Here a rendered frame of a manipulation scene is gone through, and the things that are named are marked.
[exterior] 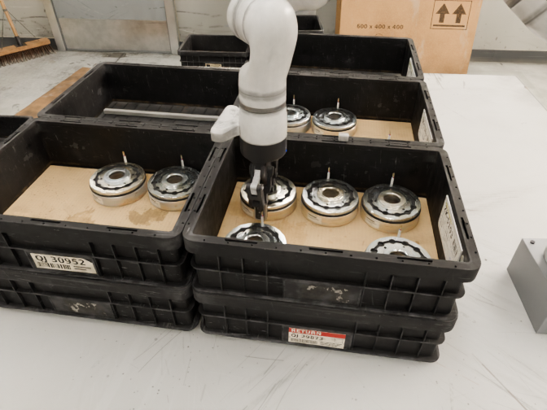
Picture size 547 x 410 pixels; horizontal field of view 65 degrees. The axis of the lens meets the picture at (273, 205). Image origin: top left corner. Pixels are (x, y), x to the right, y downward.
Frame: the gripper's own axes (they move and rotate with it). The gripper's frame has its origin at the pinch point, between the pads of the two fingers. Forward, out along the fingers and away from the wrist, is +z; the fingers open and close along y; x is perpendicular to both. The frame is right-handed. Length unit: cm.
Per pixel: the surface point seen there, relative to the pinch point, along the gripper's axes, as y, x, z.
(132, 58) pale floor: 266, 182, 85
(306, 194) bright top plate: 3.4, -7.0, -0.7
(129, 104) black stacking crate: 35, 45, 3
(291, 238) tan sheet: -5.4, -6.0, 2.5
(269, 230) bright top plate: -7.3, -2.8, -0.5
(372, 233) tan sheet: -0.8, -19.4, 2.5
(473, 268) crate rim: -15.8, -31.4, -7.5
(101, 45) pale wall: 274, 214, 80
